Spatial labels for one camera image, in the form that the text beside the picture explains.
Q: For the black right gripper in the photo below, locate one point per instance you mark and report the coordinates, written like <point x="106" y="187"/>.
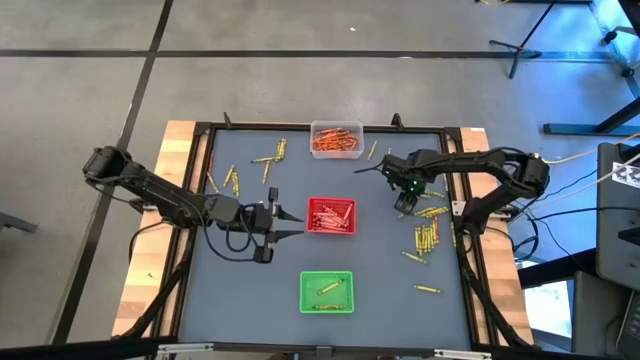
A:
<point x="407" y="204"/>

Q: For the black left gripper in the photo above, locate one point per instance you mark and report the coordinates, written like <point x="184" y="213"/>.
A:
<point x="257" y="220"/>

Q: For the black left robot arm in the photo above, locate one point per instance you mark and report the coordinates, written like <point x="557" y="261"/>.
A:
<point x="165" y="195"/>

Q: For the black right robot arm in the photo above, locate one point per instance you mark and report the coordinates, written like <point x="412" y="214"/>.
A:
<point x="475" y="157"/>

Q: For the scattered yellow crayons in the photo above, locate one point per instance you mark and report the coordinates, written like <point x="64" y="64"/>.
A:
<point x="420" y="131"/>

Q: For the red plastic basket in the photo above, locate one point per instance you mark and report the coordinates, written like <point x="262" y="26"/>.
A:
<point x="315" y="202"/>

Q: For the green plastic basket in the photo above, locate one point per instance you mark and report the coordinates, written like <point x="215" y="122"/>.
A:
<point x="310" y="300"/>

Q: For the black table clamp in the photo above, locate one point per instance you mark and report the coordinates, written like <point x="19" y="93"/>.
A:
<point x="397" y="121"/>

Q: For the clear plastic bin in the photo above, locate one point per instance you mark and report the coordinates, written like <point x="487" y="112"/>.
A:
<point x="336" y="155"/>

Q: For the wooden table side board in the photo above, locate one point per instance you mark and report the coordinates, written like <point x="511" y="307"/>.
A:
<point x="145" y="280"/>
<point x="500" y="280"/>

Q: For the black desk beam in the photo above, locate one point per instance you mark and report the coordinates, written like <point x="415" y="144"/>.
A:
<point x="555" y="270"/>

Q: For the white screen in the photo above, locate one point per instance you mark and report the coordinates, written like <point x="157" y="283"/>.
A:
<point x="547" y="310"/>

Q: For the black tripod stand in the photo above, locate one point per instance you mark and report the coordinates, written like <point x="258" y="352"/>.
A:
<point x="520" y="48"/>

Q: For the grey computer case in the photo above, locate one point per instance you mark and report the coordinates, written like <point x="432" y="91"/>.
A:
<point x="615" y="235"/>

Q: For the grey equipment case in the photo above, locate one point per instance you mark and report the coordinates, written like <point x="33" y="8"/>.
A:
<point x="595" y="320"/>

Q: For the black white marker label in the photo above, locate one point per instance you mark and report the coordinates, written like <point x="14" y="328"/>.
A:
<point x="627" y="175"/>

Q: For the grey stand foot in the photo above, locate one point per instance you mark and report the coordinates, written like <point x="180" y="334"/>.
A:
<point x="15" y="222"/>

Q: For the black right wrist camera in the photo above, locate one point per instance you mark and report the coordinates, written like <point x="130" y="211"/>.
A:
<point x="411" y="184"/>

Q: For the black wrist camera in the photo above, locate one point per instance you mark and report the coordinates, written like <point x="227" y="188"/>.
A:
<point x="223" y="209"/>
<point x="411" y="184"/>

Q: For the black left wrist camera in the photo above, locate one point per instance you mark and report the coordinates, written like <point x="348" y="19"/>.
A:
<point x="223" y="209"/>

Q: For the silver corner bracket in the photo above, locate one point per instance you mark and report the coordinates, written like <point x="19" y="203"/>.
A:
<point x="462" y="354"/>
<point x="185" y="347"/>

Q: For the blue metal frame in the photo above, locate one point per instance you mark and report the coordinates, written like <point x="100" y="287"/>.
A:
<point x="590" y="129"/>

